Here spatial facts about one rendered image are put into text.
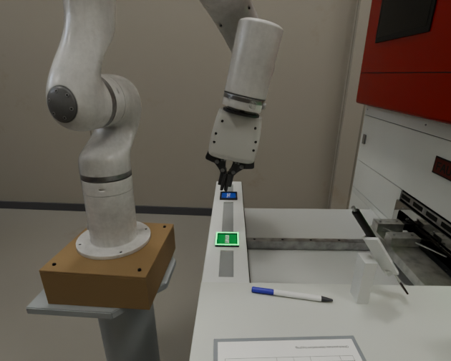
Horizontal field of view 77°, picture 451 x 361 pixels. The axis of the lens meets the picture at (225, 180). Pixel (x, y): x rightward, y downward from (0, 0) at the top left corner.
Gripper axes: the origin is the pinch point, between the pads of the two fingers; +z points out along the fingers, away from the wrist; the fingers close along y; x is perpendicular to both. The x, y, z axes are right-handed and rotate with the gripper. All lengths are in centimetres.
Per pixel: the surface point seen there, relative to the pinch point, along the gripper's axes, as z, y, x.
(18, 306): 136, 103, -73
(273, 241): 23.0, -19.9, -17.0
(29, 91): 31, 179, -204
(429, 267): 12, -55, -1
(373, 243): -2.2, -23.8, 19.9
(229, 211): 15.4, -4.1, -16.0
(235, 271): 14.6, -5.6, 11.4
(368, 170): 3, -60, -54
